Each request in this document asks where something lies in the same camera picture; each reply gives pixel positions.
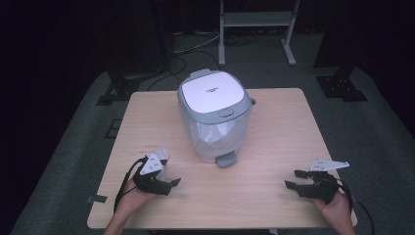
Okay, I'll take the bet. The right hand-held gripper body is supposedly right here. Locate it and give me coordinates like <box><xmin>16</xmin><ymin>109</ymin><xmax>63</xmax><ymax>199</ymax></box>
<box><xmin>297</xmin><ymin>158</ymin><xmax>350</xmax><ymax>206</ymax></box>

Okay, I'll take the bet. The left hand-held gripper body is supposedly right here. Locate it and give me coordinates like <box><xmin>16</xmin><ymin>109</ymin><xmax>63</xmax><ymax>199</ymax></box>
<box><xmin>132</xmin><ymin>152</ymin><xmax>172</xmax><ymax>197</ymax></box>

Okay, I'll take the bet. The white and grey pedal bin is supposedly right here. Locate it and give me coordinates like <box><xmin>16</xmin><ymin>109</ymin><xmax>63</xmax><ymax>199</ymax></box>
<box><xmin>176</xmin><ymin>68</ymin><xmax>256</xmax><ymax>169</ymax></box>

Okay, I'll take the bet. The person's right hand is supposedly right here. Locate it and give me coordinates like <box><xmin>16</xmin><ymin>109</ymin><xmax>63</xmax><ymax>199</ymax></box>
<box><xmin>312</xmin><ymin>191</ymin><xmax>353</xmax><ymax>227</ymax></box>

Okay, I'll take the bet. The person's left hand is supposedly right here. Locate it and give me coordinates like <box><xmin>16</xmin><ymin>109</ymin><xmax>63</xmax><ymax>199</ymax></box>
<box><xmin>117</xmin><ymin>178</ymin><xmax>155</xmax><ymax>213</ymax></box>

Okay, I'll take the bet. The white bin liner bag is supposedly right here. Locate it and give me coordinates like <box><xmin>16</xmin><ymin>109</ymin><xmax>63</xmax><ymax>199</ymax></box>
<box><xmin>194</xmin><ymin>119</ymin><xmax>237</xmax><ymax>145</ymax></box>

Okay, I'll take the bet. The grey tape piece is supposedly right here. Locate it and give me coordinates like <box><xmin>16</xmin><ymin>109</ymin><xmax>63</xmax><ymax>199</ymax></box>
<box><xmin>86</xmin><ymin>194</ymin><xmax>109</xmax><ymax>205</ymax></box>

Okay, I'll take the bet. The black stand base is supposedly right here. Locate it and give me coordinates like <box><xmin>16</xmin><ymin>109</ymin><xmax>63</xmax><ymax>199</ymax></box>
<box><xmin>314</xmin><ymin>65</ymin><xmax>369</xmax><ymax>103</ymax></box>
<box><xmin>95</xmin><ymin>69</ymin><xmax>142</xmax><ymax>107</ymax></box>

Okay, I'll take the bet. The white metal stand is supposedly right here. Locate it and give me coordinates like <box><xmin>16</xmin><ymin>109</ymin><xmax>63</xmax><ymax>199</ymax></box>
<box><xmin>217</xmin><ymin>0</ymin><xmax>302</xmax><ymax>69</ymax></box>

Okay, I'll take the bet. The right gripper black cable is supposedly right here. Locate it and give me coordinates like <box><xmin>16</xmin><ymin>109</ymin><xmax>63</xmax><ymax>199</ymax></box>
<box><xmin>336</xmin><ymin>178</ymin><xmax>376</xmax><ymax>235</ymax></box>

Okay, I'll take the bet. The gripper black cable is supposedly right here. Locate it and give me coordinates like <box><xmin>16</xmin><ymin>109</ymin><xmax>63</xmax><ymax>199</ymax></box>
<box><xmin>336</xmin><ymin>178</ymin><xmax>376</xmax><ymax>235</ymax></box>
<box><xmin>113</xmin><ymin>156</ymin><xmax>148</xmax><ymax>214</ymax></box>

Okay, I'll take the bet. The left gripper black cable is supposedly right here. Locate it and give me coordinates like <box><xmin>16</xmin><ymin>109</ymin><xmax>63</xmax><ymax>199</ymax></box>
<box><xmin>113</xmin><ymin>156</ymin><xmax>148</xmax><ymax>214</ymax></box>

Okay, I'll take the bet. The black floor cable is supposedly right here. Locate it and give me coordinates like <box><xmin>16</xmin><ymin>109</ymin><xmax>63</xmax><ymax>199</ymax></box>
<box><xmin>146</xmin><ymin>48</ymin><xmax>220</xmax><ymax>92</ymax></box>

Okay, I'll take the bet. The white floor cable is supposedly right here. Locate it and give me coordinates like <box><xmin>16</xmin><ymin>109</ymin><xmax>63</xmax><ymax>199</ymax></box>
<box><xmin>172</xmin><ymin>30</ymin><xmax>223</xmax><ymax>55</ymax></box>

